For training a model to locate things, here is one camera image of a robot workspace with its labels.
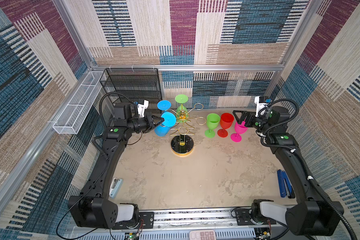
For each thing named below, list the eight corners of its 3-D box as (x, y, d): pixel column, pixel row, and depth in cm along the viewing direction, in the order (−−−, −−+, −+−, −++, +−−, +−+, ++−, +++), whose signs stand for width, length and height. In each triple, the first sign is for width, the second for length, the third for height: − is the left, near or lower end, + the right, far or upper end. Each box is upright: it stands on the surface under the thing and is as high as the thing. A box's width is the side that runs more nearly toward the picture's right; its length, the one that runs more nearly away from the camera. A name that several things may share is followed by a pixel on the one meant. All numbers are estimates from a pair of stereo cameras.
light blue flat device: (109, 198, 82) (107, 196, 80) (114, 179, 89) (112, 177, 87) (118, 198, 82) (117, 196, 80) (123, 179, 89) (121, 177, 87)
